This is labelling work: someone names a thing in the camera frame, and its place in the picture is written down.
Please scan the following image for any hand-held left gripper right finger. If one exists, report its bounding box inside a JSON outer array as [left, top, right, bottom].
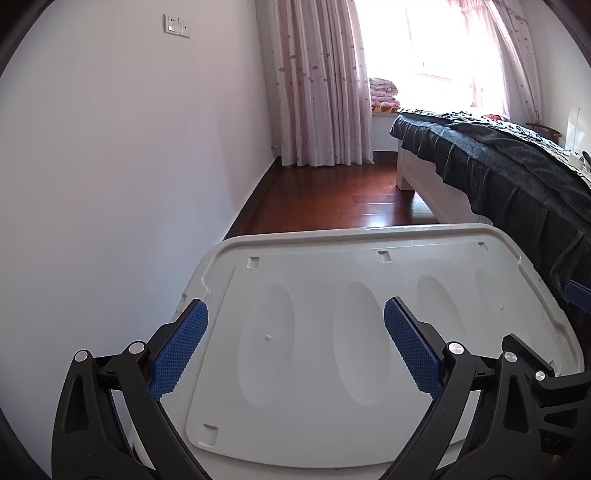
[[383, 298, 555, 480]]

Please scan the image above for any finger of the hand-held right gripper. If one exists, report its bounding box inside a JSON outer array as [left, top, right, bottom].
[[531, 367, 591, 468], [564, 281, 591, 306]]

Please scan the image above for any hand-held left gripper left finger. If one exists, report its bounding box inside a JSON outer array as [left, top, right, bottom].
[[52, 299, 213, 480]]

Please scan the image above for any grey plastic storage box lid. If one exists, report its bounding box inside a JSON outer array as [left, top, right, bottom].
[[178, 223, 586, 468]]

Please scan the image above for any bed with dark blanket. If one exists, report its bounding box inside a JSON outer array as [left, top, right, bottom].
[[390, 110, 591, 315]]

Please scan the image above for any white headboard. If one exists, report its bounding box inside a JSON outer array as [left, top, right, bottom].
[[566, 107, 591, 158]]

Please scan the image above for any brown wooden furniture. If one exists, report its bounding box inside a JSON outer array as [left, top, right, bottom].
[[525, 121, 563, 138]]

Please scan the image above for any pink patterned curtain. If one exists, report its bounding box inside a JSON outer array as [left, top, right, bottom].
[[268, 0, 376, 168], [489, 0, 544, 125]]

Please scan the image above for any stack of folded pink quilts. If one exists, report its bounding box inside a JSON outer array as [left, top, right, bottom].
[[369, 77, 400, 108]]

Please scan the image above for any bright window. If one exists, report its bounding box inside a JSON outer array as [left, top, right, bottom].
[[353, 0, 511, 118]]

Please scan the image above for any white bed frame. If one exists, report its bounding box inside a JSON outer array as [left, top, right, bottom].
[[396, 146, 491, 227]]

